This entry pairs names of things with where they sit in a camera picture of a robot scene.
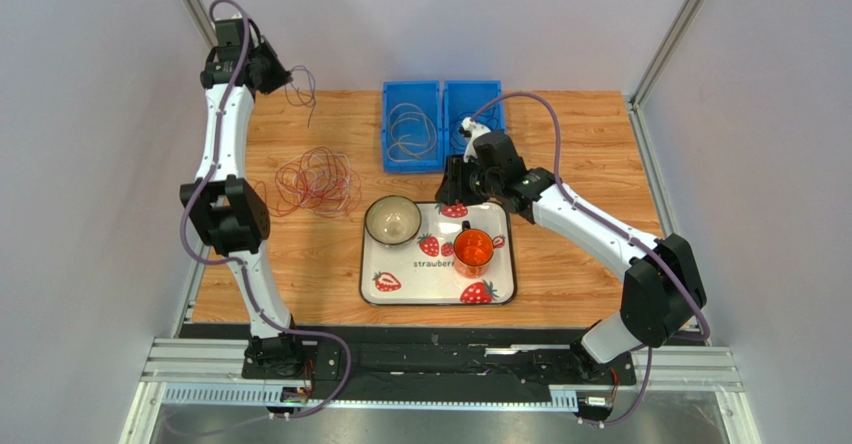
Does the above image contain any red cable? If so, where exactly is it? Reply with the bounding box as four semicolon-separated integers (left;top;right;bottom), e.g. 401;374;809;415
251;146;363;220

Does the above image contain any blue plastic bin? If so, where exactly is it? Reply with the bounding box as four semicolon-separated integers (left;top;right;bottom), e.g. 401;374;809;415
441;80;508;173
380;80;445;174

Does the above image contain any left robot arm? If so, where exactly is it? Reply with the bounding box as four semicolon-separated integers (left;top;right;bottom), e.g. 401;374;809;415
179;18;307;379

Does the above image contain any right blue plastic bin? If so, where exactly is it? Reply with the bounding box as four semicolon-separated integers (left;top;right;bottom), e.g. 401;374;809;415
441;80;508;173

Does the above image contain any left blue plastic bin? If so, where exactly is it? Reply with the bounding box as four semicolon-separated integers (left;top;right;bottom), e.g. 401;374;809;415
380;80;445;174

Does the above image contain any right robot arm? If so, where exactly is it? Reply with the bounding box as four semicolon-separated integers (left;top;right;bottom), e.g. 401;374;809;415
436;123;709;373

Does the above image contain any orange transparent mug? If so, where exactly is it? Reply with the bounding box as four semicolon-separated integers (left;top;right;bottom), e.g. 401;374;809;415
452;220;495;278

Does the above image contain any beige ceramic bowl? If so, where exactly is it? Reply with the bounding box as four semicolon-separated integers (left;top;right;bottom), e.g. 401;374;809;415
364;195;422;246

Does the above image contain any black cable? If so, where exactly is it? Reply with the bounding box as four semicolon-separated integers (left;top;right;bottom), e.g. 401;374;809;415
284;65;318;129

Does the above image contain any aluminium frame rail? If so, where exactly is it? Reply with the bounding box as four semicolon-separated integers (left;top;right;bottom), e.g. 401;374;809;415
119;338;759;443

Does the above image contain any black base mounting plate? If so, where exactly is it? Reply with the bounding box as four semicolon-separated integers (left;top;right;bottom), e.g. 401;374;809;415
224;325;640;403

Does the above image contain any dark blue cable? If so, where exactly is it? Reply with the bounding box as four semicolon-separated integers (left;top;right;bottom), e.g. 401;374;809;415
448;106;502;158

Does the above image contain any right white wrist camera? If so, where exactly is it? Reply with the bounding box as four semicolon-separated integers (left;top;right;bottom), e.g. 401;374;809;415
460;117;491;163

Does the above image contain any strawberry print tray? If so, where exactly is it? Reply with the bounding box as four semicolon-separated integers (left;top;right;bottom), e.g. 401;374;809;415
360;201;517;306

